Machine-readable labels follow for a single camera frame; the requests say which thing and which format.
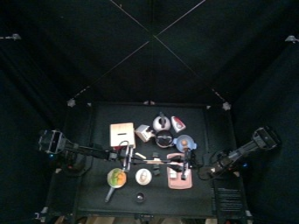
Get black toy pot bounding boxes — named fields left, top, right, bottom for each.
left=154, top=129, right=175, bottom=149

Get small black cup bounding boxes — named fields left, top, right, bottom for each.
left=135, top=192, right=147, bottom=204

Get wooden knife block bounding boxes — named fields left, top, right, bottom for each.
left=108, top=122, right=136, bottom=149

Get pink cutting board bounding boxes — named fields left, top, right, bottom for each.
left=166, top=152, right=194, bottom=190

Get red and white toy iron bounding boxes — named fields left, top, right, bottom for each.
left=171, top=115, right=187, bottom=133

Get blue pan with egg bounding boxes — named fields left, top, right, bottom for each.
left=172, top=134, right=199, bottom=153

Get small wooden toy toaster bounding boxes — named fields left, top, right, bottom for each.
left=135, top=124, right=155, bottom=143

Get white plate with food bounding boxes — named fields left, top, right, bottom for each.
left=135, top=168, right=154, bottom=186

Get grey cable loop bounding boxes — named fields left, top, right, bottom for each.
left=118, top=140, right=135, bottom=172

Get frying pan with vegetables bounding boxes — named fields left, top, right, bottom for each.
left=103, top=167, right=128, bottom=203

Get wooden toy cleaver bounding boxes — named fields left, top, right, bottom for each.
left=144, top=157, right=175, bottom=165

